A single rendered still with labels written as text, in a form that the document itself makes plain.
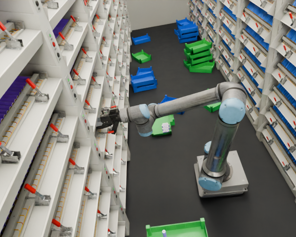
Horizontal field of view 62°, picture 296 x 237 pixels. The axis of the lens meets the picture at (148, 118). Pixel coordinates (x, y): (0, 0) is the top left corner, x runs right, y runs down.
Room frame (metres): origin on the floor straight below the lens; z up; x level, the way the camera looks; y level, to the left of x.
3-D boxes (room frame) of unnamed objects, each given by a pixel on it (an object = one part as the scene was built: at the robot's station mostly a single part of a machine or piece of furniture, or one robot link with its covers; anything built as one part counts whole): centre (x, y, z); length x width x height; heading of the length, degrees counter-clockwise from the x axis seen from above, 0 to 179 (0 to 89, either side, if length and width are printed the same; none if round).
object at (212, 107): (2.21, -0.72, 0.04); 0.30 x 0.20 x 0.08; 20
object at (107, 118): (1.21, 0.22, 0.80); 0.12 x 0.08 x 0.09; 85
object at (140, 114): (1.20, 0.05, 0.80); 0.12 x 0.09 x 0.10; 85
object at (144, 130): (1.21, 0.03, 0.69); 0.12 x 0.09 x 0.12; 152
